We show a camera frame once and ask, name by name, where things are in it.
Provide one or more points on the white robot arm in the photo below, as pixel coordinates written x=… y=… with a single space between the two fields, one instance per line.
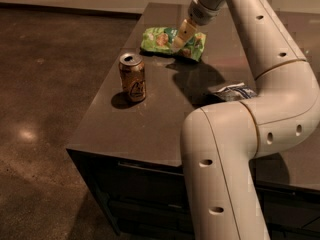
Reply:
x=218 y=141

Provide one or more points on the green rice chip bag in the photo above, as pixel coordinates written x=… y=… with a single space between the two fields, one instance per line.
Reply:
x=159 y=40

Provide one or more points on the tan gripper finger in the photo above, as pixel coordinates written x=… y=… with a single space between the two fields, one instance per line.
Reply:
x=186 y=31

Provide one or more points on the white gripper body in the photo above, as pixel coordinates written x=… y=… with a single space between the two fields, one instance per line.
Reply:
x=202 y=14

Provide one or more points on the dark drawer cabinet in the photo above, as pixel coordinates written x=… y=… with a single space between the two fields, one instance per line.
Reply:
x=129 y=157

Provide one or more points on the blue chip bag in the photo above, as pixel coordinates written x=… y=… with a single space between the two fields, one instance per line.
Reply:
x=235 y=92

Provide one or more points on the orange soda can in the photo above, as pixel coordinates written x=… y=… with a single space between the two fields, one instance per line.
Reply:
x=132 y=74

